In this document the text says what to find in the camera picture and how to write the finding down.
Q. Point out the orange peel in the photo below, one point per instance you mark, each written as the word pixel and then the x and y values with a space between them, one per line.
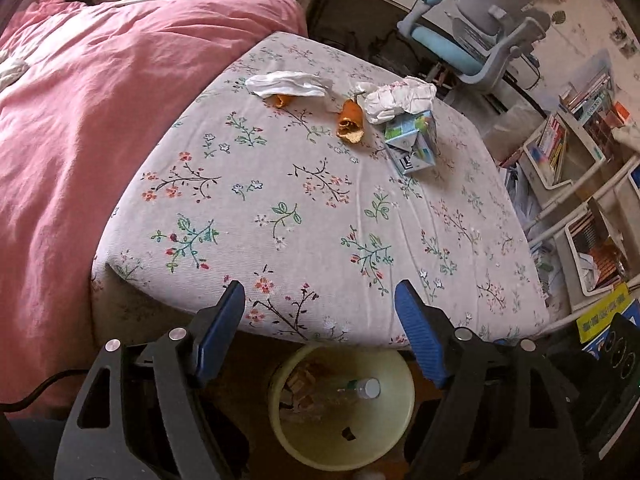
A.
pixel 350 122
pixel 281 101

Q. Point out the floral bed sheet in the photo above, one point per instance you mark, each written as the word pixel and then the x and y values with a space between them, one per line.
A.
pixel 300 210

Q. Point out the flat white tissue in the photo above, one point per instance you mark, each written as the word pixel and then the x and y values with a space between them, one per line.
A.
pixel 290 82

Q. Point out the pink blanket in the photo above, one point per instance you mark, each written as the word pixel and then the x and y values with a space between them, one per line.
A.
pixel 100 135

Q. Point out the white cloth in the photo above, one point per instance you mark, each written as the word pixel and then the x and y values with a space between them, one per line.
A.
pixel 12 72

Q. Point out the pale yellow waste bin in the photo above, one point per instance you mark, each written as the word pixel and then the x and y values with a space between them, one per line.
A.
pixel 345 440

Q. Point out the stack of magazines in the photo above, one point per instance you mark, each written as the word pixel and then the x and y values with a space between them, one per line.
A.
pixel 520 195

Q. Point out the small green drink carton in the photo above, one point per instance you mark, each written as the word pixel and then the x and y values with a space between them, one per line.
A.
pixel 415 145

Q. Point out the white tiered book cart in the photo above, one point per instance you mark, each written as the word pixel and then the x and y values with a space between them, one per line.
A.
pixel 575 170

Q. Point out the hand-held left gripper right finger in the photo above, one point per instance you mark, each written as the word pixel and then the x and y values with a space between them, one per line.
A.
pixel 420 335

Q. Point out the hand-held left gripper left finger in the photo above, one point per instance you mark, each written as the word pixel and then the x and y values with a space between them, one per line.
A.
pixel 220 330

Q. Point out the crumpled white tissue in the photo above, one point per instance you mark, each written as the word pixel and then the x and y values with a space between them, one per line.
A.
pixel 395 100

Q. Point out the yellow labelled box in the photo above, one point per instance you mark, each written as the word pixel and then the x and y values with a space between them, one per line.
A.
pixel 602 312

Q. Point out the clear plastic bottle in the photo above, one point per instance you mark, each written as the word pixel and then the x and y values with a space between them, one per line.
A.
pixel 367 388

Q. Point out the grey and blue office chair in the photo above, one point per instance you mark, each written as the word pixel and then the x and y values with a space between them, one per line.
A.
pixel 490 20

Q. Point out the books in cart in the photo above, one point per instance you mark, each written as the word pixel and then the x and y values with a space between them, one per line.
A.
pixel 550 145

